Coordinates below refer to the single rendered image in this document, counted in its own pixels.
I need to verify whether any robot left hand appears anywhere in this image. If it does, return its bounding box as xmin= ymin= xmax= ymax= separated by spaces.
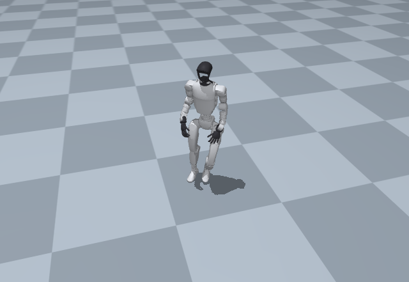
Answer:
xmin=207 ymin=124 xmax=222 ymax=143

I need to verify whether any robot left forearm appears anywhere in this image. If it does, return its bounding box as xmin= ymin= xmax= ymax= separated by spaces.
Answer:
xmin=218 ymin=104 xmax=228 ymax=130

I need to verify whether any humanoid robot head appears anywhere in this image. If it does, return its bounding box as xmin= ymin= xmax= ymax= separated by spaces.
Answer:
xmin=197 ymin=61 xmax=213 ymax=86

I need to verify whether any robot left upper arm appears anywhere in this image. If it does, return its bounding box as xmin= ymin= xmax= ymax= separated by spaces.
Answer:
xmin=215 ymin=85 xmax=227 ymax=111

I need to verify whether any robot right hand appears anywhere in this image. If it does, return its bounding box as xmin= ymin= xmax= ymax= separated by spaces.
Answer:
xmin=180 ymin=116 xmax=190 ymax=137

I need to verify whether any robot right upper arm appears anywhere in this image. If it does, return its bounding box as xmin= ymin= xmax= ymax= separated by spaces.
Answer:
xmin=185 ymin=80 xmax=195 ymax=105

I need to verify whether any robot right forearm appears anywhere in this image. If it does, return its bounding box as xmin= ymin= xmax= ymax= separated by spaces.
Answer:
xmin=180 ymin=102 xmax=191 ymax=121

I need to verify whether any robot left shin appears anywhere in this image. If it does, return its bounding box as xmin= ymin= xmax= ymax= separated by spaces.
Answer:
xmin=205 ymin=164 xmax=214 ymax=171

